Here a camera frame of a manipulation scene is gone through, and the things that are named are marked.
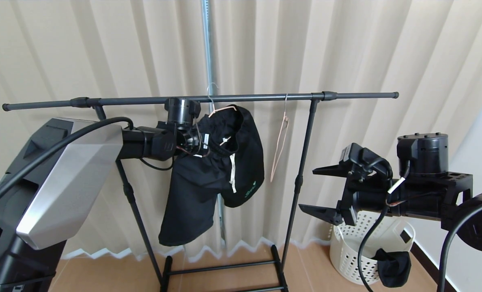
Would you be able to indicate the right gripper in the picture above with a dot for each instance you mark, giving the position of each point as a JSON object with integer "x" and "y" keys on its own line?
{"x": 371, "y": 202}

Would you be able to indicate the black shorts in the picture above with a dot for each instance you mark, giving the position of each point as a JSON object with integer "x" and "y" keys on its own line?
{"x": 196, "y": 182}

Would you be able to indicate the pink clothes hanger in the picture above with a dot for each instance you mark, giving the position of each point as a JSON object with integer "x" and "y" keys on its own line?
{"x": 224, "y": 109}
{"x": 280, "y": 142}

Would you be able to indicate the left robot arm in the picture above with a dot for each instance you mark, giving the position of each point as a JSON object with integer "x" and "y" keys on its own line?
{"x": 70, "y": 178}

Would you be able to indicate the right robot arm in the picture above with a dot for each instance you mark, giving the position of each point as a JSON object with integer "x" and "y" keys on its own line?
{"x": 427, "y": 162}

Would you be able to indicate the white laundry basket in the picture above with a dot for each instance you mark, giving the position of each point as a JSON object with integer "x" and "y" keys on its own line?
{"x": 346, "y": 251}

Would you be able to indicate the black clothes rack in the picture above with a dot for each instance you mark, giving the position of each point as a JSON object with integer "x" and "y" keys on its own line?
{"x": 123, "y": 100}

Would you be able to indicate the black garment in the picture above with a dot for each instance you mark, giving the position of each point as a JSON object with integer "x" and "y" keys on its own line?
{"x": 393, "y": 269}

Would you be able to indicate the beige curtain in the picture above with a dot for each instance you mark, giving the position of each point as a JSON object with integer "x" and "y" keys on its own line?
{"x": 346, "y": 48}

